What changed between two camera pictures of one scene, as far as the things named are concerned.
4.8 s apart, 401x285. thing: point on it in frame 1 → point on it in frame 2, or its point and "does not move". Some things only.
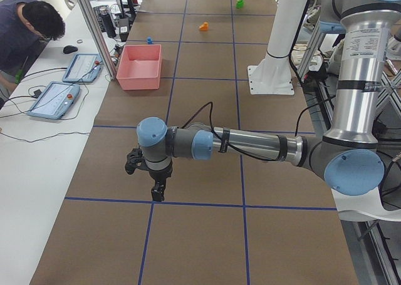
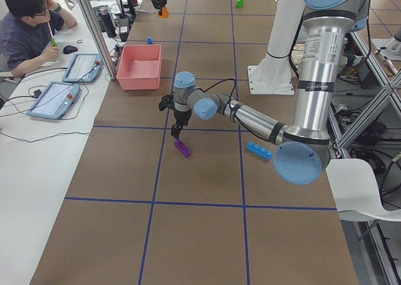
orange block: [204, 27] → [165, 12]
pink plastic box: [140, 67] does not move
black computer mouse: [69, 49] does not move
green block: [240, 4] does not move
